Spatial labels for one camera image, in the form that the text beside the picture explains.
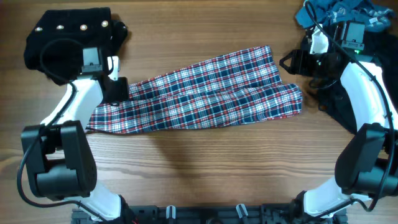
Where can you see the black knit garment with buttons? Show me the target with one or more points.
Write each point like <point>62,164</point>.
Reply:
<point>54,46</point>

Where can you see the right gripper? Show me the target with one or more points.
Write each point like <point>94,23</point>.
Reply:
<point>301,63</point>

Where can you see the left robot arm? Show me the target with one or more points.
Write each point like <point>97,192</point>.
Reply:
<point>58,167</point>

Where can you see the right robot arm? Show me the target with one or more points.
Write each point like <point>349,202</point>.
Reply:
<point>346,70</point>

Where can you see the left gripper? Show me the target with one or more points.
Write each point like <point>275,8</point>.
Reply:
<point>123,94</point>

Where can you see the blue patterned garment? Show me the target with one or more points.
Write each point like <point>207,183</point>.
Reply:
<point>376,18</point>

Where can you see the red blue plaid garment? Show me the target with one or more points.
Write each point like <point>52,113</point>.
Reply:
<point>242,87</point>

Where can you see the black mesh garment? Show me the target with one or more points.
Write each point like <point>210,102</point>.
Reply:
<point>379,48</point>

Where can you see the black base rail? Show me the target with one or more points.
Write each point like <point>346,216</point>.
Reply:
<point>264,214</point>

